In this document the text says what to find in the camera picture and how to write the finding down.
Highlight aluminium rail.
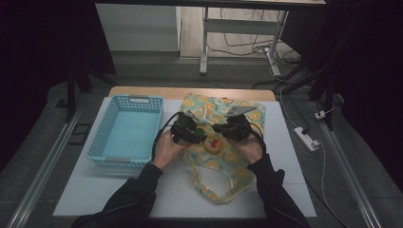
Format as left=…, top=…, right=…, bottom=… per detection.
left=312, top=101, right=383, bottom=228
left=6, top=93, right=88, bottom=228

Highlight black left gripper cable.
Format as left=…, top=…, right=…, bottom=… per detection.
left=151, top=111, right=184, bottom=161

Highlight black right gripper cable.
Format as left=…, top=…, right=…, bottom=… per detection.
left=250, top=122, right=268, bottom=156

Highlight person's right hand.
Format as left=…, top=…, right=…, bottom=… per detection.
left=232, top=134, right=264, bottom=165

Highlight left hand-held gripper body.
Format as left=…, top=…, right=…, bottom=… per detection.
left=170, top=110, right=200, bottom=145

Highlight person's left hand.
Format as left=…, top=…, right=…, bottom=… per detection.
left=152, top=130, right=191, bottom=172

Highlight light blue plastic basket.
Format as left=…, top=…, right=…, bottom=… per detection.
left=86, top=93, right=165, bottom=168

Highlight black square floor frame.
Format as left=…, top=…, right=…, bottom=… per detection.
left=67, top=123, right=93, bottom=146

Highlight dark curtain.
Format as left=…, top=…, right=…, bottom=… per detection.
left=281, top=0, right=403, bottom=191
left=0, top=0, right=118, bottom=172

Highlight round tan and red toy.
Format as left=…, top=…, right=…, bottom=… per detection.
left=203, top=136, right=224, bottom=155

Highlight white power strip cable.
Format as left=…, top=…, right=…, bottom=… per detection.
left=317, top=141, right=351, bottom=228

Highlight white power strip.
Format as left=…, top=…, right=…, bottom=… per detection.
left=293, top=126, right=321, bottom=152

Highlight white metal table frame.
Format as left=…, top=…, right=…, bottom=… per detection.
left=199, top=6, right=290, bottom=77

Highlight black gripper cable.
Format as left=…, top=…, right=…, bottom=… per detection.
left=151, top=111, right=184, bottom=161
left=250, top=122, right=268, bottom=156

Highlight grey cabinet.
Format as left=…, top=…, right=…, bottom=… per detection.
left=95, top=3, right=182, bottom=52

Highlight citrus print fabric bag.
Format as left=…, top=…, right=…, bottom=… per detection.
left=178, top=92, right=266, bottom=205

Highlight tangle of floor cables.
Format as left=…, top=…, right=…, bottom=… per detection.
left=207, top=8, right=302, bottom=65

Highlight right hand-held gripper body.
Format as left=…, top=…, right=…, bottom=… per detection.
left=225, top=105, right=258, bottom=142

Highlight black metal stand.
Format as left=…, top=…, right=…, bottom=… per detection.
left=65, top=63, right=118, bottom=123

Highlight white table mat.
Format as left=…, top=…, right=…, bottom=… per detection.
left=52, top=96, right=317, bottom=219

